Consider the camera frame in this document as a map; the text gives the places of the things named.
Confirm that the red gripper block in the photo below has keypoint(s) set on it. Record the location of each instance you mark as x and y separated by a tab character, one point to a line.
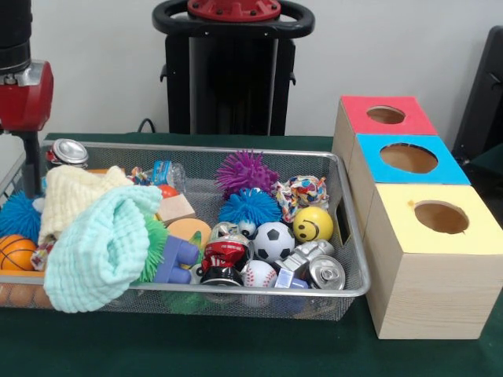
23	106

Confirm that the cream knitted cloth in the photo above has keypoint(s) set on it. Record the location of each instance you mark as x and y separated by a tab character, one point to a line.
75	196

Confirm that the mint green knitted cloth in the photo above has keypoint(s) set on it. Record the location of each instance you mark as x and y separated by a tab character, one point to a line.
102	251

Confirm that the shallow clear mesh bin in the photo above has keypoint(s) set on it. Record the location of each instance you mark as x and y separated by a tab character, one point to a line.
338	236

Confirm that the wooden box with three holes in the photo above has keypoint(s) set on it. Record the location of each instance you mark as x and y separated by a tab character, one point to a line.
424	275

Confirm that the large blue toy brick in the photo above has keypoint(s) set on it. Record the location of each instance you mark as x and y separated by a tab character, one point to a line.
176	259

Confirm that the red crushed can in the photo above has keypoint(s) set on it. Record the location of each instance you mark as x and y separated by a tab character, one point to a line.
225	255

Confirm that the purple spiky toy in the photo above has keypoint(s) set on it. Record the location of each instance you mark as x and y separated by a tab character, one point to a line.
247	173

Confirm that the small blue spiky ball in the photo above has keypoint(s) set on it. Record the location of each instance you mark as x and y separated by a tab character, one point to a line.
250	208

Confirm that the white toy baseball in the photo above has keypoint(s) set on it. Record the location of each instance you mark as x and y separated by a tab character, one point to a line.
259	275

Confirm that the small soccer ball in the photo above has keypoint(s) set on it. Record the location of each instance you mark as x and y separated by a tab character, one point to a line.
274	240

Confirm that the dark green table cloth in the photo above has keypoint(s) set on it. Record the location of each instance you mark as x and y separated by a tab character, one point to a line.
236	345

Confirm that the crumpled silver can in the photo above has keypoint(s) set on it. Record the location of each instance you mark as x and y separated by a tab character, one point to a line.
302	258

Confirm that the yellow smiley ball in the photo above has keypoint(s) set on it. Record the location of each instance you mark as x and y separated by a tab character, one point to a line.
313	224

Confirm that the silver crushed can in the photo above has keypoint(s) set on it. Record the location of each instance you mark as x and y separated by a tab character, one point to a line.
327	272

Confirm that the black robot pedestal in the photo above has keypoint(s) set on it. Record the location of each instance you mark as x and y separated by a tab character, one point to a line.
220	78

